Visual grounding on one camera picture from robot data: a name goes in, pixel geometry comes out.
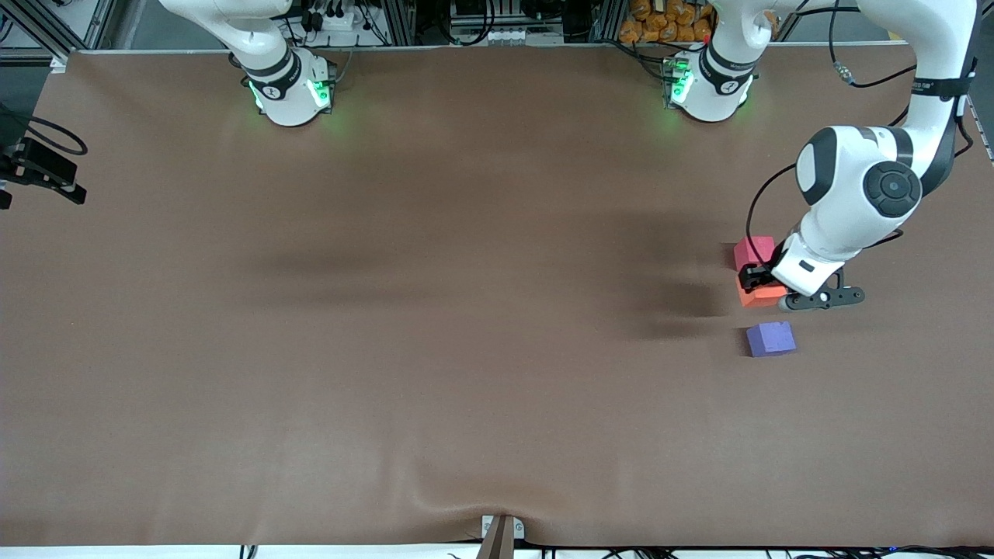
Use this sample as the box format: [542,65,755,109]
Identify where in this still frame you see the brown table mat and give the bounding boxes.
[0,43,994,548]

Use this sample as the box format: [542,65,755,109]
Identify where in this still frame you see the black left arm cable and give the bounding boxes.
[746,0,975,269]

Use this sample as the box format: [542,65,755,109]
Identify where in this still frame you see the metal clamp bracket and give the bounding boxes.
[481,515,526,541]

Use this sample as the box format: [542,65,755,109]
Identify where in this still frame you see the orange foam block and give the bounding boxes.
[736,279,790,309]

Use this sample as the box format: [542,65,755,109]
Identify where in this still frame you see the aluminium frame post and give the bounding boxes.
[384,0,417,46]
[590,0,627,43]

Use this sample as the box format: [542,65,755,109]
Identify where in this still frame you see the red foam block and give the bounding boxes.
[733,236,777,273]

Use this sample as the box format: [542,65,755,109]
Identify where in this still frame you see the brown wooden strip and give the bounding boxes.
[475,516,517,559]

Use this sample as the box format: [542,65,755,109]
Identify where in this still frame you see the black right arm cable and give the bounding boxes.
[0,107,89,156]

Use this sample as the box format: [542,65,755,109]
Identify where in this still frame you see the purple foam block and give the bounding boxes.
[745,321,797,358]

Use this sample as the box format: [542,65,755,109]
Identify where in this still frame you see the white power strip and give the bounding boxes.
[299,8,358,33]

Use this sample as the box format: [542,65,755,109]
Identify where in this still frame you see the bag of oranges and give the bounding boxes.
[619,0,715,44]

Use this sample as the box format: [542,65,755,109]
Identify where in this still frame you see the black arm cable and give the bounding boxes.
[0,107,89,156]
[746,0,975,269]

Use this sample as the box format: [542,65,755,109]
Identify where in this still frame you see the white terminal block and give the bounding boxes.
[481,27,565,47]

